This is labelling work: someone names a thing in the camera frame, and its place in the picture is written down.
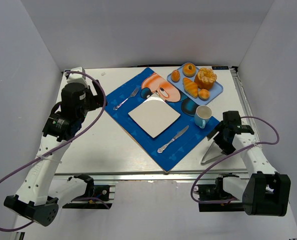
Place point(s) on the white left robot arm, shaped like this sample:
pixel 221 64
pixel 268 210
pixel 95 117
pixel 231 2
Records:
pixel 34 200

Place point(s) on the blue and white cup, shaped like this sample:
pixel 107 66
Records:
pixel 202 116

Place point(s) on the white square plate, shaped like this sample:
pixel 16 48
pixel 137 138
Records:
pixel 154 115

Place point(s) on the small round bun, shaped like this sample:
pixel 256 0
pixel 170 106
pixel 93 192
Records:
pixel 204 94
pixel 175 76

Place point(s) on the silver table knife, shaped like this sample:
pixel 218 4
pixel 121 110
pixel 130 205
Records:
pixel 179 134

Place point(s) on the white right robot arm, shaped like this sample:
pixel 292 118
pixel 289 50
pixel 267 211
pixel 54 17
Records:
pixel 267 192

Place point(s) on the blue cartoon placemat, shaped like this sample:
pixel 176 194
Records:
pixel 149 83

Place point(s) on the glazed donut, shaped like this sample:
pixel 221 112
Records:
pixel 189 69

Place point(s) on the large flower-shaped bread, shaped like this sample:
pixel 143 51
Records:
pixel 205 78

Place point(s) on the light blue tray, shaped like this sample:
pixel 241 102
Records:
pixel 216 89

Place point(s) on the metal serving tongs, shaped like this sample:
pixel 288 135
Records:
pixel 213 153

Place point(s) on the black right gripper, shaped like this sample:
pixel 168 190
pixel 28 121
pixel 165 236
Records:
pixel 218 135

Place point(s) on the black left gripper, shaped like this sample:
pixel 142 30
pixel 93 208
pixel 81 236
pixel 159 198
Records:
pixel 97 93

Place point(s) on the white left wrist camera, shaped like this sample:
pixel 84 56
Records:
pixel 76 78

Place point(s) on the silver fork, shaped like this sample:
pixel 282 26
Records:
pixel 135 91

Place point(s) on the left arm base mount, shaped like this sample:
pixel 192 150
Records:
pixel 97 196

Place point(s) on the croissant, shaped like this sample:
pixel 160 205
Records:
pixel 190 87

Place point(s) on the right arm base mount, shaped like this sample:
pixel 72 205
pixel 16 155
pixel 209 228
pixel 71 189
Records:
pixel 225 195

